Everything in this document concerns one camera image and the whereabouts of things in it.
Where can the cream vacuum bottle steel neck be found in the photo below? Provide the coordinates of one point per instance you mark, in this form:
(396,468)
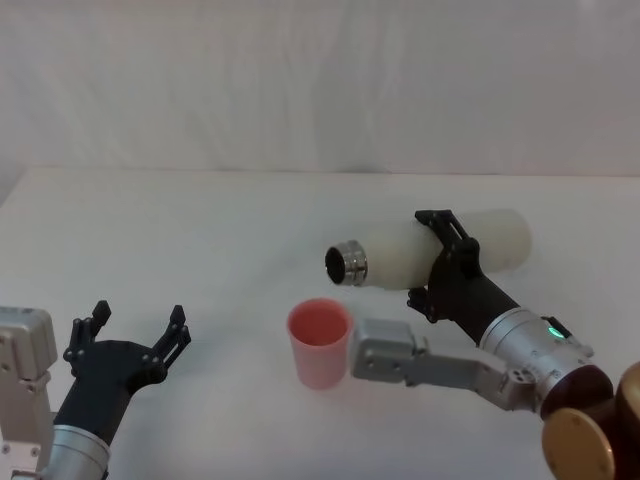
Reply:
(395,255)

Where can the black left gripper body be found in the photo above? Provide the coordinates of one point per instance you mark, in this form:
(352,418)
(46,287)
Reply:
(105,370)

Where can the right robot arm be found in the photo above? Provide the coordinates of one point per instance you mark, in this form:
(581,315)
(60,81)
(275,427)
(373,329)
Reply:
(520,335)

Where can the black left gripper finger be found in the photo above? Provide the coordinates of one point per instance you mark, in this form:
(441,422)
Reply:
(92,325)
(175,335)

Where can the white curtain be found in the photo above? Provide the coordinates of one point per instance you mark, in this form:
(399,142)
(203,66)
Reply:
(300,85)

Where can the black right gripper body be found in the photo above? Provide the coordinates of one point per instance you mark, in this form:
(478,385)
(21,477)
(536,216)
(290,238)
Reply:
(465,300)

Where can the white table cloth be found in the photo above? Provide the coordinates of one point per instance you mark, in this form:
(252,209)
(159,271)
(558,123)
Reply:
(225,240)

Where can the pink plastic cup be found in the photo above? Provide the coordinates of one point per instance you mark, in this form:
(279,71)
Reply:
(320,360)

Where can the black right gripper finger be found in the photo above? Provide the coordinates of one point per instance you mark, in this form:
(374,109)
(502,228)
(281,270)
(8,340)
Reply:
(450,232)
(419,302)

